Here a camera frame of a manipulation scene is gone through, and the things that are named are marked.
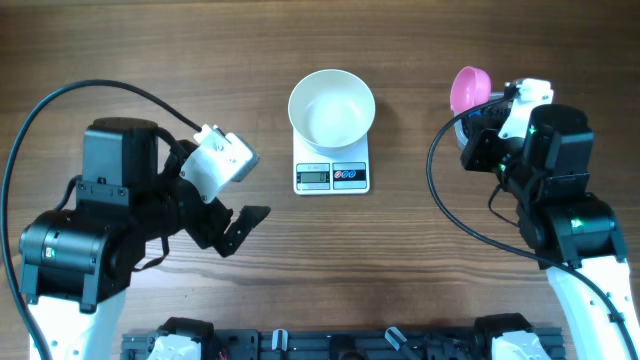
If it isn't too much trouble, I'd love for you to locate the pink scoop blue handle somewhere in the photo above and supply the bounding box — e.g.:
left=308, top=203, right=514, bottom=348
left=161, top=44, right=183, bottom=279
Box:
left=449, top=66, right=492, bottom=115

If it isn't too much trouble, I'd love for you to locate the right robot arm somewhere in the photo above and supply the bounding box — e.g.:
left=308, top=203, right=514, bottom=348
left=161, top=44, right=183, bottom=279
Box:
left=461, top=104, right=639, bottom=359

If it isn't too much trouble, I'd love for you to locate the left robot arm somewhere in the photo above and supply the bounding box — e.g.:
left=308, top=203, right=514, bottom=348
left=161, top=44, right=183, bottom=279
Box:
left=20, top=117, right=269, bottom=359

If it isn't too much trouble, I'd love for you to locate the white digital kitchen scale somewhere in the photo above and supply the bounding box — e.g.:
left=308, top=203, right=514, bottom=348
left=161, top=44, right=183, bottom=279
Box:
left=293, top=133, right=371, bottom=196

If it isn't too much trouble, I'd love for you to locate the white ceramic bowl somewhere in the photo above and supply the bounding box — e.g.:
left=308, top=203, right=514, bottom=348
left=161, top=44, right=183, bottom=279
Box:
left=287, top=69, right=376, bottom=153

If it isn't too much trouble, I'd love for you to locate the clear plastic container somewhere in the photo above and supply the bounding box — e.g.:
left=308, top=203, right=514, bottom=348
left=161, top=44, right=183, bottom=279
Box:
left=454, top=92, right=503, bottom=150

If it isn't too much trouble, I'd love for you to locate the right black camera cable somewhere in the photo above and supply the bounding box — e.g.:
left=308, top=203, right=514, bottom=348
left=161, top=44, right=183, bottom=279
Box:
left=425, top=94, right=640, bottom=360

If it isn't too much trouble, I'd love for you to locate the black camera cable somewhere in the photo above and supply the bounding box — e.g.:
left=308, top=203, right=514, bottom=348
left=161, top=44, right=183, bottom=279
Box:
left=0, top=79, right=204, bottom=360
left=425, top=94, right=640, bottom=360

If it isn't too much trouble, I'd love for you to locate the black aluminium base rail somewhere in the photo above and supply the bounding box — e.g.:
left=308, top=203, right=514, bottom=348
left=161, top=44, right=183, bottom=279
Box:
left=119, top=327, right=566, bottom=360

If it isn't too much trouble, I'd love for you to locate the left black camera cable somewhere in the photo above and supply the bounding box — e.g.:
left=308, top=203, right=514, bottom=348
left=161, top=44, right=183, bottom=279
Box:
left=0, top=79, right=204, bottom=360

